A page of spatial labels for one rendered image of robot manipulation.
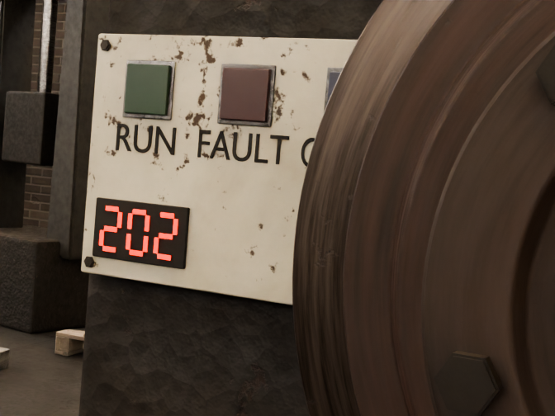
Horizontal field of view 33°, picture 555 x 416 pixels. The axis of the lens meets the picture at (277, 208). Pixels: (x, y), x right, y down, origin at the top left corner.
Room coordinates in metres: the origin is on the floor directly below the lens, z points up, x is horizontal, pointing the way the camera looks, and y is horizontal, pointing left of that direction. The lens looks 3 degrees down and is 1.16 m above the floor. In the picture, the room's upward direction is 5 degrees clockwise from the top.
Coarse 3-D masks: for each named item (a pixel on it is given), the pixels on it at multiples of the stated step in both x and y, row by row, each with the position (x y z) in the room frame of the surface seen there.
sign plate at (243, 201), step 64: (192, 64) 0.67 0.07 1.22; (256, 64) 0.65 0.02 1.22; (320, 64) 0.63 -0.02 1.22; (128, 128) 0.69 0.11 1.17; (192, 128) 0.67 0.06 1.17; (256, 128) 0.65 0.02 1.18; (128, 192) 0.69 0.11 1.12; (192, 192) 0.67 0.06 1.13; (256, 192) 0.65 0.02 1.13; (128, 256) 0.69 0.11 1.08; (192, 256) 0.67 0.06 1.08; (256, 256) 0.65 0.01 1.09
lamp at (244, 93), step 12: (228, 72) 0.66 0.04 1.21; (240, 72) 0.65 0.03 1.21; (252, 72) 0.65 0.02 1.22; (264, 72) 0.64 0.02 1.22; (228, 84) 0.66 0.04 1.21; (240, 84) 0.65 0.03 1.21; (252, 84) 0.65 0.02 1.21; (264, 84) 0.64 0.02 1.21; (228, 96) 0.65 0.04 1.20; (240, 96) 0.65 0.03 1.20; (252, 96) 0.65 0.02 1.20; (264, 96) 0.64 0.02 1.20; (228, 108) 0.65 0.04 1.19; (240, 108) 0.65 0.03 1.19; (252, 108) 0.65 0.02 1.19; (264, 108) 0.64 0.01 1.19; (240, 120) 0.65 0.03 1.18; (252, 120) 0.65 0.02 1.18; (264, 120) 0.64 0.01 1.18
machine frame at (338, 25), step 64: (128, 0) 0.72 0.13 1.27; (192, 0) 0.70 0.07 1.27; (256, 0) 0.68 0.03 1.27; (320, 0) 0.65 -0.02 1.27; (128, 320) 0.71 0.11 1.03; (192, 320) 0.69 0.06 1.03; (256, 320) 0.67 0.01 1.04; (128, 384) 0.71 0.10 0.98; (192, 384) 0.69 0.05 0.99; (256, 384) 0.67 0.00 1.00
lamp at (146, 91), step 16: (128, 64) 0.69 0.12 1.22; (144, 64) 0.69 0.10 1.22; (160, 64) 0.68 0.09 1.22; (128, 80) 0.69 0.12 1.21; (144, 80) 0.69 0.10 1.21; (160, 80) 0.68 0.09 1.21; (128, 96) 0.69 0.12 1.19; (144, 96) 0.68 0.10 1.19; (160, 96) 0.68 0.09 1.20; (128, 112) 0.69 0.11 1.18; (144, 112) 0.68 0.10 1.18; (160, 112) 0.68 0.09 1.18
